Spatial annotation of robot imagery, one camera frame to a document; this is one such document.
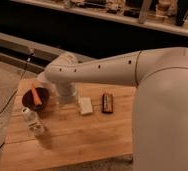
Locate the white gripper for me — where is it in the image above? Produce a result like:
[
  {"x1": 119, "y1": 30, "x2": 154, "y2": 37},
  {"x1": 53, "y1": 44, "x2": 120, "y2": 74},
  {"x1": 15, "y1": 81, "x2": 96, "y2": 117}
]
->
[{"x1": 56, "y1": 83, "x2": 78, "y2": 104}]

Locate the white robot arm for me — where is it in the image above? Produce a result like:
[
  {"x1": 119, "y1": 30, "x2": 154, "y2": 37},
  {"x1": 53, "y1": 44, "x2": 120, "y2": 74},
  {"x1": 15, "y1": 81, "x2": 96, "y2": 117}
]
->
[{"x1": 38, "y1": 47, "x2": 188, "y2": 171}]

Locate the white sponge block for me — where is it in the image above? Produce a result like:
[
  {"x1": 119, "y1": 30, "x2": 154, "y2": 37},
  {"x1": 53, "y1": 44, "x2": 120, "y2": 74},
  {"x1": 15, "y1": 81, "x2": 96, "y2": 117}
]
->
[{"x1": 79, "y1": 97, "x2": 93, "y2": 115}]

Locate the orange carrot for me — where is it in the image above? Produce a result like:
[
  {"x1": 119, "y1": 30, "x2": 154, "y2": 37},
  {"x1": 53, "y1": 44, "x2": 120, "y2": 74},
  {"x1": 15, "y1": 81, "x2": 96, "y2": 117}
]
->
[{"x1": 31, "y1": 84, "x2": 42, "y2": 106}]

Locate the dark red bowl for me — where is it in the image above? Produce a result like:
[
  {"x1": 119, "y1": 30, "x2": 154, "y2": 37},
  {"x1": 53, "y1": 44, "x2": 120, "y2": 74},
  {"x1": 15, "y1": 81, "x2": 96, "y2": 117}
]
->
[{"x1": 22, "y1": 87, "x2": 49, "y2": 111}]

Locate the dark brown chocolate bar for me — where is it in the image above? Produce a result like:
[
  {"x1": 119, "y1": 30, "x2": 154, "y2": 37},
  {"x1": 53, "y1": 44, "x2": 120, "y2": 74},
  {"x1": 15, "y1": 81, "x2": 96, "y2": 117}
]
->
[{"x1": 102, "y1": 93, "x2": 113, "y2": 113}]

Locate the wooden board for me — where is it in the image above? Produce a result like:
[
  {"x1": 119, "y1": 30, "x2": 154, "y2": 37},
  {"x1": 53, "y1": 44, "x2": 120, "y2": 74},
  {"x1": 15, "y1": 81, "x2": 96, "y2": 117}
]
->
[{"x1": 0, "y1": 79, "x2": 135, "y2": 171}]

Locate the black cable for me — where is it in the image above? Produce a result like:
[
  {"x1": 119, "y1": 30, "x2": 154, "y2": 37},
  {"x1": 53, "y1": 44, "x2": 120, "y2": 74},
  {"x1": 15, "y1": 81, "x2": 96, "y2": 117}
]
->
[{"x1": 0, "y1": 53, "x2": 33, "y2": 129}]

